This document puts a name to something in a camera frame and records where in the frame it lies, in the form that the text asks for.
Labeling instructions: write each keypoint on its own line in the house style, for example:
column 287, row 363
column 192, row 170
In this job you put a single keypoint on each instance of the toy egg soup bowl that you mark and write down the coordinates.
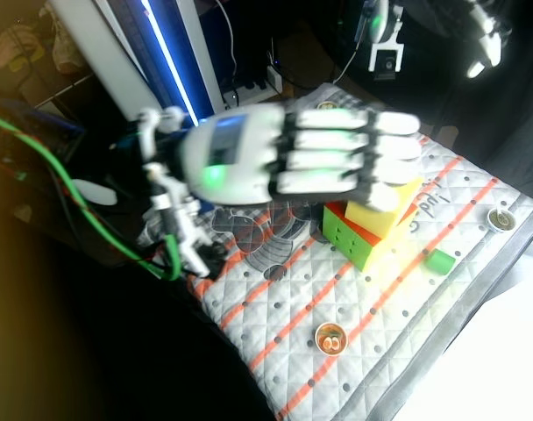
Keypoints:
column 331, row 340

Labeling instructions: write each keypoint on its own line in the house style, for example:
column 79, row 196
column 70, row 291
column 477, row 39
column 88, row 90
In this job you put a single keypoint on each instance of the grey quilt with bear print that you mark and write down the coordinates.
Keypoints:
column 314, row 298

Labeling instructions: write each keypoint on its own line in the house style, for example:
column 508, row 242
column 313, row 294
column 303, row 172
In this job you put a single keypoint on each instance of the yellow textured block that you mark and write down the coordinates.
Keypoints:
column 376, row 219

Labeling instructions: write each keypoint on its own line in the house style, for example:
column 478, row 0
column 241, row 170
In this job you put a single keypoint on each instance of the green toy cylinder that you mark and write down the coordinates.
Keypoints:
column 439, row 261

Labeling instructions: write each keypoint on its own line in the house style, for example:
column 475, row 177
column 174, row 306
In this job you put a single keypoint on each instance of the white power strip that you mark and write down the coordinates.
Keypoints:
column 253, row 94

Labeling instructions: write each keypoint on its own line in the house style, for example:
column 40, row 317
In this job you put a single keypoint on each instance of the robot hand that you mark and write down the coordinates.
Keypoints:
column 249, row 175
column 490, row 48

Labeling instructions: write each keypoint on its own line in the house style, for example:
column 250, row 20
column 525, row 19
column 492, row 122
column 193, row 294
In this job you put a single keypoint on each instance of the toy noodle soup bowl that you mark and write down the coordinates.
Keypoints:
column 326, row 105

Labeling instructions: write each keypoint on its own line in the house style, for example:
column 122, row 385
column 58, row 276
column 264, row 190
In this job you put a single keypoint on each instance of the Rubik's cube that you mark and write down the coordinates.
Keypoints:
column 345, row 232

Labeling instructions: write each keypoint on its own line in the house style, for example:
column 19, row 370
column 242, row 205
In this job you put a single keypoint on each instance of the white oval object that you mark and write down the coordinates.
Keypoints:
column 95, row 192

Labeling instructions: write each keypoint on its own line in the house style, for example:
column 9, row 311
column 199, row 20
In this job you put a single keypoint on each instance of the white column with blue light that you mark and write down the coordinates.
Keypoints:
column 117, row 52

